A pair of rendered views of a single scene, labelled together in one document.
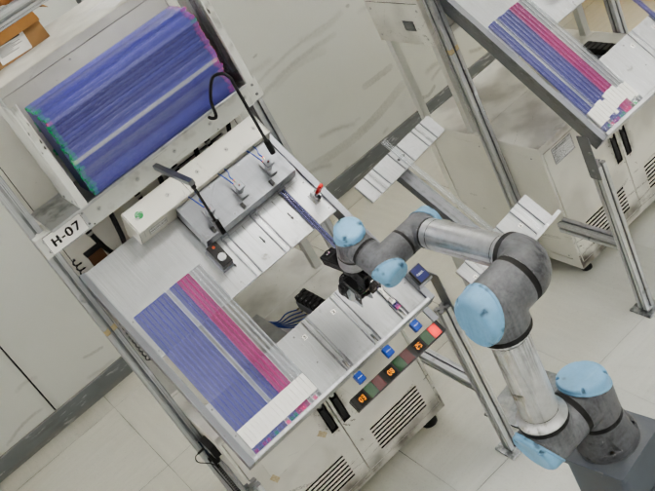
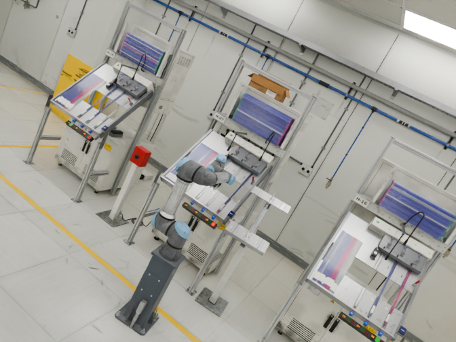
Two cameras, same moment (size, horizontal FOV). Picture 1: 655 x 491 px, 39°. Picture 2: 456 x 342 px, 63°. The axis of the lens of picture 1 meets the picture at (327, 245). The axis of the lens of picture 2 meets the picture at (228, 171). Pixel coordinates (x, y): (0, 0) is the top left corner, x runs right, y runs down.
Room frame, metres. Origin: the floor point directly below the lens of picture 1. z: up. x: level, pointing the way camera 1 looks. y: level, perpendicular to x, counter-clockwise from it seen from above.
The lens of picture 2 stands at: (-0.15, -1.84, 1.82)
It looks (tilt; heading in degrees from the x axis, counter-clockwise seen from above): 14 degrees down; 39
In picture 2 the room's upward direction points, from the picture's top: 28 degrees clockwise
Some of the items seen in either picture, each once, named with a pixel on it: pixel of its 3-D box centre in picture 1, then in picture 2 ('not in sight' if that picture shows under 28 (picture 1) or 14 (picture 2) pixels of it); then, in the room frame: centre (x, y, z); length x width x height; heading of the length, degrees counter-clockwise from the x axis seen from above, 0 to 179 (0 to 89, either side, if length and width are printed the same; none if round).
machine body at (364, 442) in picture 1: (291, 391); (204, 224); (2.59, 0.36, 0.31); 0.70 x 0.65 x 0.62; 111
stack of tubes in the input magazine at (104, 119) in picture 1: (134, 97); (262, 119); (2.50, 0.26, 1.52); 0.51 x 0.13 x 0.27; 111
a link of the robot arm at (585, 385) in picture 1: (586, 394); (178, 233); (1.52, -0.34, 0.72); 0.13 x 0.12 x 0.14; 112
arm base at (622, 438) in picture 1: (601, 425); (172, 248); (1.52, -0.35, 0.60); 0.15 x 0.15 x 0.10
